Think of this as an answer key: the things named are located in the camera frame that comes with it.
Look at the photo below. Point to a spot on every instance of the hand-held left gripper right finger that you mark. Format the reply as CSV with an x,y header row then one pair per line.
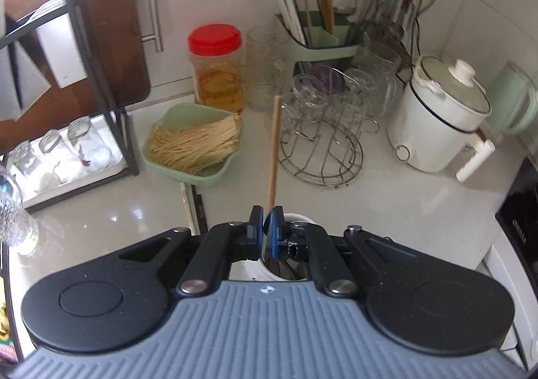
x,y
275,236

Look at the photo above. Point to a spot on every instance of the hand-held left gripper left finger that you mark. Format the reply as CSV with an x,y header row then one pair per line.
x,y
256,232

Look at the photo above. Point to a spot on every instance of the white ceramic mug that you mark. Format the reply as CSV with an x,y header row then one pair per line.
x,y
294,217

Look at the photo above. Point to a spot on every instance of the white chopstick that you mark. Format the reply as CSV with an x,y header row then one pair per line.
x,y
187,207

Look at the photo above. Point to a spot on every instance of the wooden chopstick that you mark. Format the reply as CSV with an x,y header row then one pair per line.
x,y
275,144

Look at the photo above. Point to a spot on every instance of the green square bowl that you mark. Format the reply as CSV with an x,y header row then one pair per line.
x,y
201,177

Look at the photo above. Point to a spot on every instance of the dried noodles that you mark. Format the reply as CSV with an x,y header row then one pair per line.
x,y
193,144

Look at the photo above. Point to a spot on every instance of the cluster of clear glass cups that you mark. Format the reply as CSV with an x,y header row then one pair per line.
x,y
307,93

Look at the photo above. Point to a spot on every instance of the black metal dish rack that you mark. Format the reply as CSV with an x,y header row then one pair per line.
x,y
128,156

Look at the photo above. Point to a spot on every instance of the red-lidded plastic jar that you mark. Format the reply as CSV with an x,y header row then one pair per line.
x,y
216,76

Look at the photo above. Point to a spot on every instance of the purple round object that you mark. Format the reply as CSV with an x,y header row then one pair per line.
x,y
325,76

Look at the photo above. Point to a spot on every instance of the upturned clear glass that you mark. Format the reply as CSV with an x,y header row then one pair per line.
x,y
56,152
90,144
25,165

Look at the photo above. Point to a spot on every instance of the green utensil holder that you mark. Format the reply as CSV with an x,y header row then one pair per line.
x,y
319,52

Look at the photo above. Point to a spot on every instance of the white electric pot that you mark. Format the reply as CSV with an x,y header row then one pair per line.
x,y
433,127

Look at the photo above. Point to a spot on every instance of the tall textured glass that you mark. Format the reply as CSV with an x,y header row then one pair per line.
x,y
384,76

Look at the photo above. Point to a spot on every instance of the brown cutting board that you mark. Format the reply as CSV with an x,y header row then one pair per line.
x,y
113,47

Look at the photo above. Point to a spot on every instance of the textured glass mug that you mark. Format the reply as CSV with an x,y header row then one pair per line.
x,y
14,215

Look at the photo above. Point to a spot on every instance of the black appliance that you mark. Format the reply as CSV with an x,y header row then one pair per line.
x,y
521,211

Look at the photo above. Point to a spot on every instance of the narrow white rack box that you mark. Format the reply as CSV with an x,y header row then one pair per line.
x,y
63,51

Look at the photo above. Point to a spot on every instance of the yellow dish cloth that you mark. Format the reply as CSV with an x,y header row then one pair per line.
x,y
4,320

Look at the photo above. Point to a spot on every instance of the light green kettle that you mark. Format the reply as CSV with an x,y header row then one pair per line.
x,y
515,102

